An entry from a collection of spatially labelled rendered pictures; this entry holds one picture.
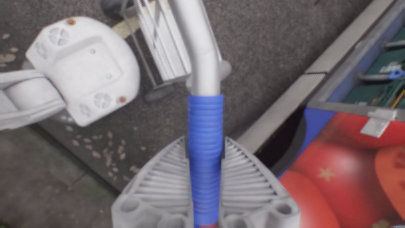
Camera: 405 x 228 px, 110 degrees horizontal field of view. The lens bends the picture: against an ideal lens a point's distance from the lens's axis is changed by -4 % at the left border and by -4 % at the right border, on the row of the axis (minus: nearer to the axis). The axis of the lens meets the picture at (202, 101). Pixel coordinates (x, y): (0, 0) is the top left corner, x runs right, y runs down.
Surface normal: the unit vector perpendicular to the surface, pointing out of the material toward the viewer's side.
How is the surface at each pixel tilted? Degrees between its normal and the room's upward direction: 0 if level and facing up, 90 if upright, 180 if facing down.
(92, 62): 0
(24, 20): 0
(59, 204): 9
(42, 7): 0
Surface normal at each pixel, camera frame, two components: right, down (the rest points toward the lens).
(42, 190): 0.43, 0.00
